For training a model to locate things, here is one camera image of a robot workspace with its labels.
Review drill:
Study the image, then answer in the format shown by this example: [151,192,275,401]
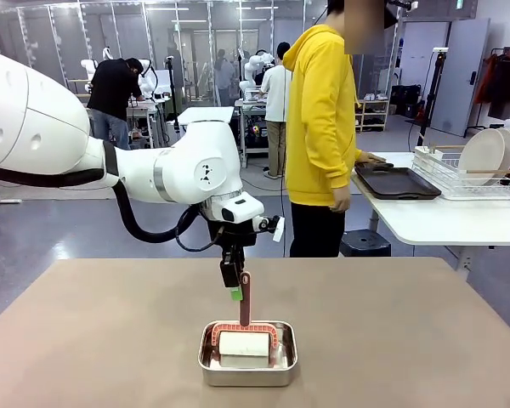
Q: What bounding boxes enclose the white background workbench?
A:
[125,99,172,150]

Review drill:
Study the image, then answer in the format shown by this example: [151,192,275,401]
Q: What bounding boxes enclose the man in black shirt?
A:
[86,57,144,150]

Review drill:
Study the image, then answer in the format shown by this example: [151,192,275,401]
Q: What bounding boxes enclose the metal workbench with computer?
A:
[236,98,281,167]

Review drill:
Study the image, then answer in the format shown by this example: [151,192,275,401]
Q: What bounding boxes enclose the person in white shirt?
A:
[260,41,292,179]

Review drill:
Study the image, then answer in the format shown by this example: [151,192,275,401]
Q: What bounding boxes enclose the person in dark clothes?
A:
[214,48,235,107]

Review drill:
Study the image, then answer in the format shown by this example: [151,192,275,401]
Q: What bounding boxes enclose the black tripod stand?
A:
[165,54,184,133]

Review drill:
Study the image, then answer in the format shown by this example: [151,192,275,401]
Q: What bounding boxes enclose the person right hand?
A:
[329,185,352,213]

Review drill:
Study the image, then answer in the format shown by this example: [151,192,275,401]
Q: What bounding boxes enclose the white standing desk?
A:
[177,105,235,128]

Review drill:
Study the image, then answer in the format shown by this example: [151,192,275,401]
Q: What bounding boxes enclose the stainless steel rectangular tray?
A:
[197,320,300,388]

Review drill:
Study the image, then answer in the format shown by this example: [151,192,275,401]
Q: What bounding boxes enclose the person left hand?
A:
[355,150,388,167]

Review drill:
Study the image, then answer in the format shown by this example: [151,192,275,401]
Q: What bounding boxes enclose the white wire dish rack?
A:
[414,144,510,201]

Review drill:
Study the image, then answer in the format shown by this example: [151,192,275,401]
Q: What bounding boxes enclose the black left arm cable sleeve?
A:
[0,163,199,246]

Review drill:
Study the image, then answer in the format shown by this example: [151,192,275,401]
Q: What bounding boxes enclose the black metal stool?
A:
[339,229,392,258]

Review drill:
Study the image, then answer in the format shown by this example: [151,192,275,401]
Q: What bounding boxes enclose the grey door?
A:
[428,17,492,139]

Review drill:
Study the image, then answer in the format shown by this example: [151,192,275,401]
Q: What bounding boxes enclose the black tripod with light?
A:
[416,47,450,148]

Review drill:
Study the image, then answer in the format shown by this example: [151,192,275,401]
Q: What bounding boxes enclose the clothes rack with jackets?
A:
[478,45,510,128]

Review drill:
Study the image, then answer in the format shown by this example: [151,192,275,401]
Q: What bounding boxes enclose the wooden shoe rack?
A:
[354,92,391,133]

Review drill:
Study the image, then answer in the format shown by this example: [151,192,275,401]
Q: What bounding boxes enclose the person right forearm yellow sleeve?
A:
[309,127,352,191]

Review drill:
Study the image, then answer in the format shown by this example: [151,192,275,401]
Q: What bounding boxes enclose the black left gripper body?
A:
[207,219,258,258]

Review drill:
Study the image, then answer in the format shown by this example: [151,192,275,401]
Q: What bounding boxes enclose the black equipment cases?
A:
[390,83,430,120]

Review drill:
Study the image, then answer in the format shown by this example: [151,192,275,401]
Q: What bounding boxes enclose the white side table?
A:
[350,151,510,281]

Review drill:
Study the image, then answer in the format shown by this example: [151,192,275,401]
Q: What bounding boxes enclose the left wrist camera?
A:
[254,215,286,244]

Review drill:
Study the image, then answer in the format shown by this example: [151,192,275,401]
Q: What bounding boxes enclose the person in yellow hoodie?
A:
[282,0,403,259]

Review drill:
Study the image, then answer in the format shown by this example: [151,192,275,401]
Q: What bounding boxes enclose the dark brown serving tray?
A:
[354,166,443,201]

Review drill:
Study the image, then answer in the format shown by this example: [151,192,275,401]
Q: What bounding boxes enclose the pink maroon lint roller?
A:
[212,270,284,370]

